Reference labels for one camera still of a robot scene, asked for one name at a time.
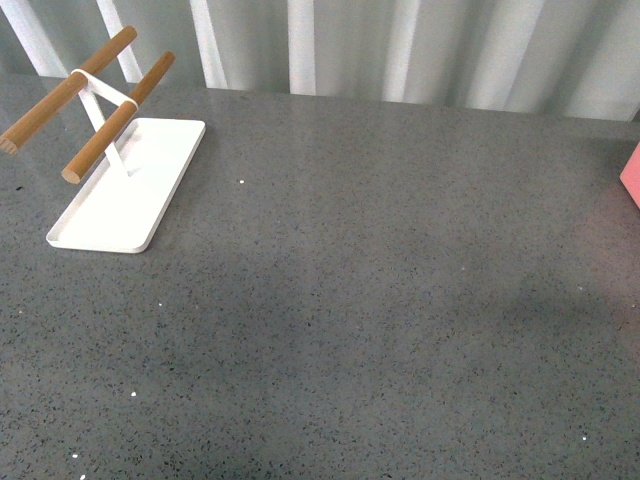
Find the pink plastic bin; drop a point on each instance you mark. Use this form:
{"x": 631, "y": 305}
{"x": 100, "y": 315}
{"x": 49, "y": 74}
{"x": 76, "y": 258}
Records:
{"x": 630, "y": 176}

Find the white pleated curtain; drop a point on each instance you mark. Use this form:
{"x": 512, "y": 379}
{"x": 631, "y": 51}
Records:
{"x": 571, "y": 58}

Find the white rack with wooden bars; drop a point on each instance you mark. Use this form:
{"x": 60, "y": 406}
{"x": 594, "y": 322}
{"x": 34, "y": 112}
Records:
{"x": 128, "y": 171}

